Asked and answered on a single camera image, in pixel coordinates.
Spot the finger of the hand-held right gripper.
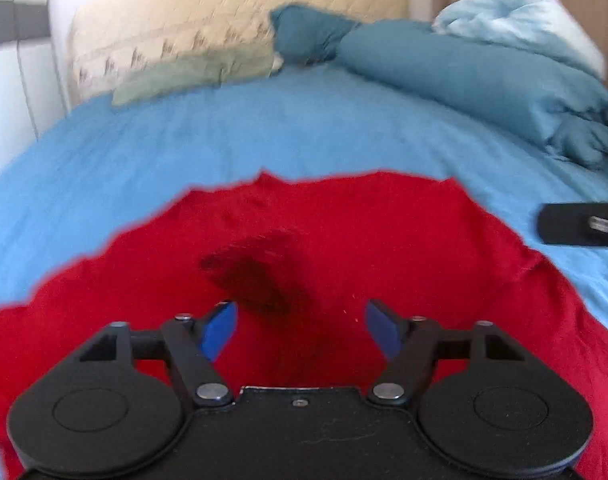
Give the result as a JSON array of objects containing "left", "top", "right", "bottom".
[{"left": 538, "top": 201, "right": 608, "bottom": 251}]

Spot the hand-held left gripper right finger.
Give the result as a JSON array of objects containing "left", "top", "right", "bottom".
[{"left": 365, "top": 299, "right": 527, "bottom": 407}]

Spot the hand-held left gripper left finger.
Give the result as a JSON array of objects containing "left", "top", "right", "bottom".
[{"left": 78, "top": 300, "right": 239, "bottom": 407}]

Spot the red shirt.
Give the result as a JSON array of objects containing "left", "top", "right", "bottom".
[{"left": 0, "top": 171, "right": 608, "bottom": 480}]

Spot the teal duvet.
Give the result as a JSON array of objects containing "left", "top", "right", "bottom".
[{"left": 270, "top": 4, "right": 608, "bottom": 171}]

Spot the blue bed sheet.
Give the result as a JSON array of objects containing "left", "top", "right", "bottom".
[{"left": 0, "top": 62, "right": 608, "bottom": 480}]

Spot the light blue blanket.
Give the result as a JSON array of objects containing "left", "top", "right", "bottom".
[{"left": 432, "top": 0, "right": 608, "bottom": 81}]

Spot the green folded cloth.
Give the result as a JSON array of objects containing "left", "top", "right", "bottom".
[{"left": 112, "top": 42, "right": 285, "bottom": 107}]

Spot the beige quilted pillow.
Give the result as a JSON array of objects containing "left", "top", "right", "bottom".
[{"left": 68, "top": 0, "right": 411, "bottom": 110}]

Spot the white bed frame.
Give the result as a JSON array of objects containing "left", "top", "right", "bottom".
[{"left": 0, "top": 0, "right": 69, "bottom": 186}]

